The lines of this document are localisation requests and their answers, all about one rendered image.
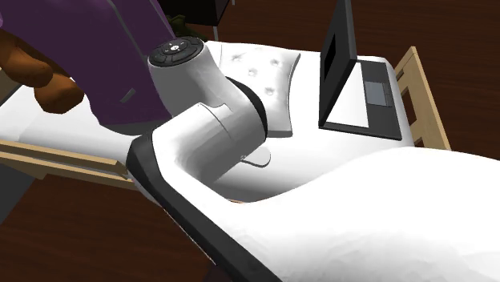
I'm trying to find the white flat rounded object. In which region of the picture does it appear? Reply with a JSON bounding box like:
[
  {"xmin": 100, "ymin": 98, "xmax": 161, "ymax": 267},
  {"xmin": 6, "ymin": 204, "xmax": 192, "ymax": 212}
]
[{"xmin": 240, "ymin": 146, "xmax": 272, "ymax": 169}]

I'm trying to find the wooden bed with white mattress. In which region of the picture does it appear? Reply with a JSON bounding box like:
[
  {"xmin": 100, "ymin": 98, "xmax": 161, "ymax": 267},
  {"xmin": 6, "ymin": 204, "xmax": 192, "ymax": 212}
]
[{"xmin": 0, "ymin": 39, "xmax": 453, "ymax": 204}]

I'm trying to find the white tufted pillow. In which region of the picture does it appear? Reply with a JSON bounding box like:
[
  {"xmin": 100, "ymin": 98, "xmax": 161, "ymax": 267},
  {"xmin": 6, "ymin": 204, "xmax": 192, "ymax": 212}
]
[{"xmin": 217, "ymin": 42, "xmax": 302, "ymax": 139}]

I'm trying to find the black laptop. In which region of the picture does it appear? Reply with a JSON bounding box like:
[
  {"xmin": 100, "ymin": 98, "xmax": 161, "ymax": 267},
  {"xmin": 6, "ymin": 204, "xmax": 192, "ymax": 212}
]
[{"xmin": 317, "ymin": 0, "xmax": 404, "ymax": 142}]

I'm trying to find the purple blanket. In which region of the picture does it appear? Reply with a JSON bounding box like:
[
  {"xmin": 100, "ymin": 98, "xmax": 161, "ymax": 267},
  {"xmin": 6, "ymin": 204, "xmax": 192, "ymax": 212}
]
[{"xmin": 0, "ymin": 0, "xmax": 178, "ymax": 136}]

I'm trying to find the brown teddy bear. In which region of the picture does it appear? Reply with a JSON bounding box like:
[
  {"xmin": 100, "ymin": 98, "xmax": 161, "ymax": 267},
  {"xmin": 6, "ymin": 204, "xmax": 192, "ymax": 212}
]
[{"xmin": 0, "ymin": 28, "xmax": 85, "ymax": 115}]

